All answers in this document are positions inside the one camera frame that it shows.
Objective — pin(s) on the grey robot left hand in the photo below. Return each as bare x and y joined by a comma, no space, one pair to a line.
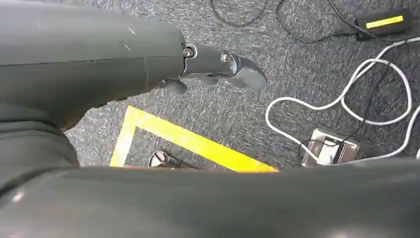
82,49

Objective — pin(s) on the ribbed grey left arm sleeve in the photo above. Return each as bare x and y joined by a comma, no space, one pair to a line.
29,144

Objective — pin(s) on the yellow floor tape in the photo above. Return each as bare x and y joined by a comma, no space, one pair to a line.
183,138

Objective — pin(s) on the metal floor socket box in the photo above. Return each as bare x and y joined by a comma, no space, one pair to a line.
328,149

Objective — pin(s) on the black power adapter yellow label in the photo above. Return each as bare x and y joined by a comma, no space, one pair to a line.
384,22

